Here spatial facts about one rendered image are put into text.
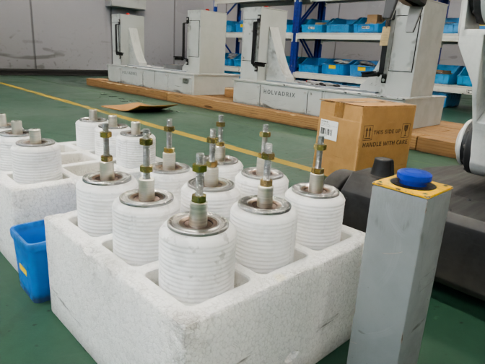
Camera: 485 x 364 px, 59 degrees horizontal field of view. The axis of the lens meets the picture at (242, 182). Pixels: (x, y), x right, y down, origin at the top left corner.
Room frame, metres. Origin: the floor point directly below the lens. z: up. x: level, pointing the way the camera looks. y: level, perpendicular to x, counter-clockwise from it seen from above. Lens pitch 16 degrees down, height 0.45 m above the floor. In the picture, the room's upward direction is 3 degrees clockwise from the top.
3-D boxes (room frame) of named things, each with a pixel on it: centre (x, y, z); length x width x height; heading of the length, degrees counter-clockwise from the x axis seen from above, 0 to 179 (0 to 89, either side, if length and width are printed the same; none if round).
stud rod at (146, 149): (0.58, 0.13, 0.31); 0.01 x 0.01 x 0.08
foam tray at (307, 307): (0.66, 0.05, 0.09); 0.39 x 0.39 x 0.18; 44
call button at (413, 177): (0.51, -0.21, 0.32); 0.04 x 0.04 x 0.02
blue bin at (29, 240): (0.81, 0.29, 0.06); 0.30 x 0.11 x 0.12; 133
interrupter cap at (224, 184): (0.66, 0.05, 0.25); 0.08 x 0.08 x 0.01
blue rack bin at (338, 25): (6.20, -1.30, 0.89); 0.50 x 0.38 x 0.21; 135
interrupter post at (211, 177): (0.66, 0.05, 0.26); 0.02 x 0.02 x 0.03
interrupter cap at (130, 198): (0.58, 0.13, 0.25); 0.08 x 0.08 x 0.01
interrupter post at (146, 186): (0.58, 0.13, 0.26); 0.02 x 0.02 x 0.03
